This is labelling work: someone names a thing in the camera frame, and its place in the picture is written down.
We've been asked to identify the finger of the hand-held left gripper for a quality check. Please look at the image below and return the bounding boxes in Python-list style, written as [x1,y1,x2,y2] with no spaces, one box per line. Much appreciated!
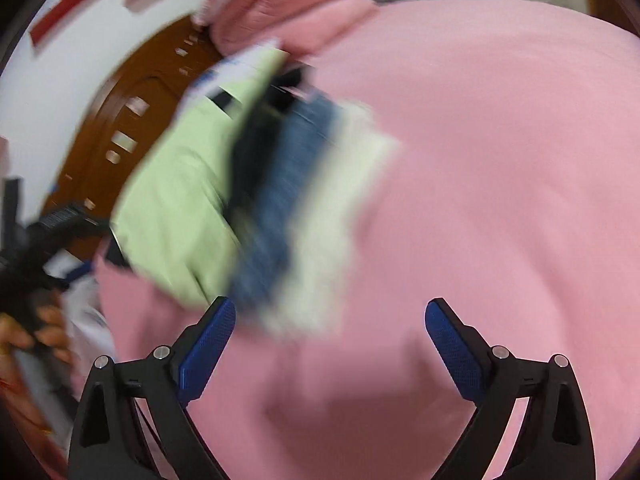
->
[37,201,108,238]
[4,176,24,233]

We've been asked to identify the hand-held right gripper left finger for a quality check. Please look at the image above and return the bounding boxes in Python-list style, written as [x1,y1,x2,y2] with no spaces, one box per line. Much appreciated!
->
[67,296,237,480]

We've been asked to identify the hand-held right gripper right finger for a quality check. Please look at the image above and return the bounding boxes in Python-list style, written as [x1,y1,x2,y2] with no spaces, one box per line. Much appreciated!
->
[425,297,597,480]

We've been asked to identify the light green t-shirt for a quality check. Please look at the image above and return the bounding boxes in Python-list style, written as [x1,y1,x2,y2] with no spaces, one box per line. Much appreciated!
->
[111,52,306,311]

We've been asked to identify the folded cream clothes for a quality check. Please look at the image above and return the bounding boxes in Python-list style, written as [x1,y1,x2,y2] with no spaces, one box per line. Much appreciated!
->
[265,102,401,336]

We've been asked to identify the person's left hand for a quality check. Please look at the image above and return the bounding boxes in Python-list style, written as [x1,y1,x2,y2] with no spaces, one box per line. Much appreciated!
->
[0,305,73,366]

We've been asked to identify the printed blanket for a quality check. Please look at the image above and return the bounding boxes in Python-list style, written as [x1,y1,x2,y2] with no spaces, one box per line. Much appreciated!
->
[50,250,118,451]

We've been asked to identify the brown wooden headboard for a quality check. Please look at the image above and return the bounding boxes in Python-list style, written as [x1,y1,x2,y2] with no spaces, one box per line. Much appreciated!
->
[37,17,241,261]

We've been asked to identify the folded blue jeans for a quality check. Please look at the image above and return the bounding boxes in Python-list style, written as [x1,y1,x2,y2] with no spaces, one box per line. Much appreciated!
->
[230,95,346,313]

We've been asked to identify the pink bed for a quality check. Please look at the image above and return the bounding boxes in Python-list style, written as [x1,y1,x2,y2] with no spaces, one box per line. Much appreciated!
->
[95,0,640,480]

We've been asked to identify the white printed pillow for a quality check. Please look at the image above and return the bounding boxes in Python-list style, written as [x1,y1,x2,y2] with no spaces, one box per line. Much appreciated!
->
[182,40,288,111]

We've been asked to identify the pink pillows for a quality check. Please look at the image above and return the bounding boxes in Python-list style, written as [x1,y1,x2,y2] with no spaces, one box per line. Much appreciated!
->
[207,0,381,58]

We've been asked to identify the red wall shelf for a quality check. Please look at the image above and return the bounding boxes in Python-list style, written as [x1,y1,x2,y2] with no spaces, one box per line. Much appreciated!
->
[30,0,118,46]

